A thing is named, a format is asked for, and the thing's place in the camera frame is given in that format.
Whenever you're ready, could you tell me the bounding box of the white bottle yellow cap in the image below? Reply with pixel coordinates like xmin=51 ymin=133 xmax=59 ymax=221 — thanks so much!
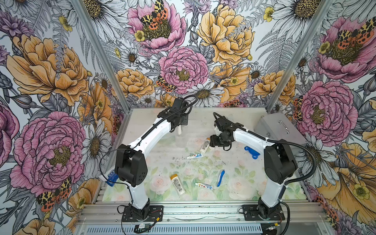
xmin=200 ymin=138 xmax=210 ymax=154

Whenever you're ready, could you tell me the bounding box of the toothpaste tube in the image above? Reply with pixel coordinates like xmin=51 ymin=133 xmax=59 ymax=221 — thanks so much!
xmin=195 ymin=182 xmax=213 ymax=190
xmin=187 ymin=153 xmax=203 ymax=159

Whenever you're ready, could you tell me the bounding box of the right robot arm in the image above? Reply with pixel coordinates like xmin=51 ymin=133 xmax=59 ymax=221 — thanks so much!
xmin=210 ymin=113 xmax=297 ymax=220

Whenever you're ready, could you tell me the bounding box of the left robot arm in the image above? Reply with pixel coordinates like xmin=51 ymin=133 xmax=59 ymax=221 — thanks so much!
xmin=114 ymin=98 xmax=192 ymax=222

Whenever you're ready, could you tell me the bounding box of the clear plastic cup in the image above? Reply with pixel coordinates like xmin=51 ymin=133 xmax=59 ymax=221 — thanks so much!
xmin=176 ymin=125 xmax=183 ymax=136

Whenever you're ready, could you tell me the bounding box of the blue toothbrush case right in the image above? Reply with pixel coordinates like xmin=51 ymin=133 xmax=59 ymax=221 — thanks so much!
xmin=216 ymin=169 xmax=225 ymax=187

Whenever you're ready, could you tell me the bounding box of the blue lid lower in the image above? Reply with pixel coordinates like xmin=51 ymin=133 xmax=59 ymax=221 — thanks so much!
xmin=244 ymin=146 xmax=260 ymax=160

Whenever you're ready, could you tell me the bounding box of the silver metal case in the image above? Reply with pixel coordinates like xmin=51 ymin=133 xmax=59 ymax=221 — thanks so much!
xmin=254 ymin=113 xmax=307 ymax=146

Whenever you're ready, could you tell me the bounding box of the white bottle near front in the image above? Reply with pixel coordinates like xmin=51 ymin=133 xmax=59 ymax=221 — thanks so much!
xmin=170 ymin=174 xmax=186 ymax=195

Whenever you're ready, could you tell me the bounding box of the blue white packet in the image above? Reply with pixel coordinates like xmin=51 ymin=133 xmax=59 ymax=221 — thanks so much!
xmin=99 ymin=170 xmax=118 ymax=187

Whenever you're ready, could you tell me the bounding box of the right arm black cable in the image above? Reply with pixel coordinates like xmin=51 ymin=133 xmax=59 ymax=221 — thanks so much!
xmin=213 ymin=112 xmax=317 ymax=235

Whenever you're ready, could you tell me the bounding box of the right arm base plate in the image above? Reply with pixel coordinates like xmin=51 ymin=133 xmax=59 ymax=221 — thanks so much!
xmin=241 ymin=204 xmax=285 ymax=221

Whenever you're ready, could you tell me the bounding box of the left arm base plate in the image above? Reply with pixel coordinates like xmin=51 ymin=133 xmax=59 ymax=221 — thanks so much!
xmin=121 ymin=205 xmax=164 ymax=222

